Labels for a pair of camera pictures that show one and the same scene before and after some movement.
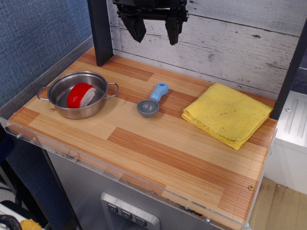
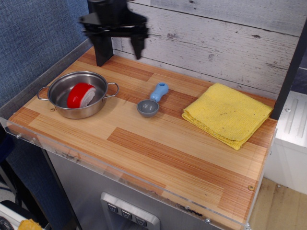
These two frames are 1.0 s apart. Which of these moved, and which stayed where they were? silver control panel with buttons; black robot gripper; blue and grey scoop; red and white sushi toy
Moved: black robot gripper
Stayed: blue and grey scoop; red and white sushi toy; silver control panel with buttons
